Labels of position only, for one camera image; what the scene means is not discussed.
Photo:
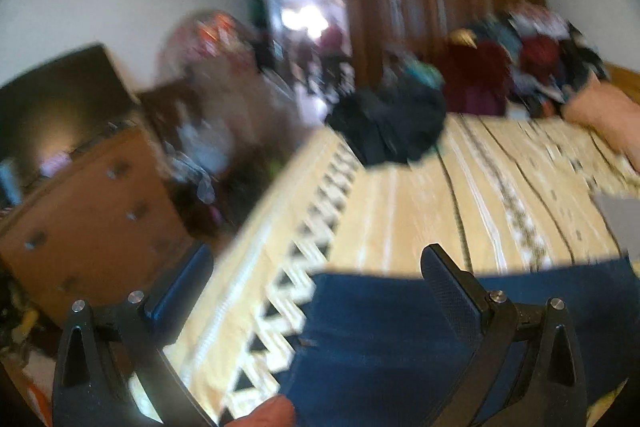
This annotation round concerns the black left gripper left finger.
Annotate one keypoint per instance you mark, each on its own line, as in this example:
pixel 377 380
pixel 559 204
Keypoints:
pixel 111 368

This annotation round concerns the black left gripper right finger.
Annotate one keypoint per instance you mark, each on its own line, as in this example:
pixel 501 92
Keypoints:
pixel 525 367

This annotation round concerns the blue jeans pant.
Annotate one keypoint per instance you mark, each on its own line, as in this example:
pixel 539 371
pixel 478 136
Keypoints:
pixel 380 352

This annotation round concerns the wooden drawer dresser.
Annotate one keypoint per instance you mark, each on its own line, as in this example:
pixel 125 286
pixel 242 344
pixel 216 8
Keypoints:
pixel 100 228

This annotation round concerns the grey folded cloth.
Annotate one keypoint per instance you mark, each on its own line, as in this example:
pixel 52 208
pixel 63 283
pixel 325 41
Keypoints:
pixel 622 217

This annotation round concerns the yellow patterned bed sheet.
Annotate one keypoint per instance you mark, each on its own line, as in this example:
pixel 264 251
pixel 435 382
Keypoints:
pixel 499 195

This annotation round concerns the black television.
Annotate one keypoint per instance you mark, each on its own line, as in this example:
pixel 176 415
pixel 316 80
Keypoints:
pixel 59 106

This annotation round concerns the pink quilt pillow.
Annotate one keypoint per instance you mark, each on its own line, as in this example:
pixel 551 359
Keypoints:
pixel 607 110

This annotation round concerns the black jacket on bed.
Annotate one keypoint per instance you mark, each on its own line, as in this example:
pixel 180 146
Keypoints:
pixel 391 126

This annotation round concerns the dark red blanket pile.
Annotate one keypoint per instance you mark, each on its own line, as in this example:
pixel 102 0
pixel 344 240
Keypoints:
pixel 477 79

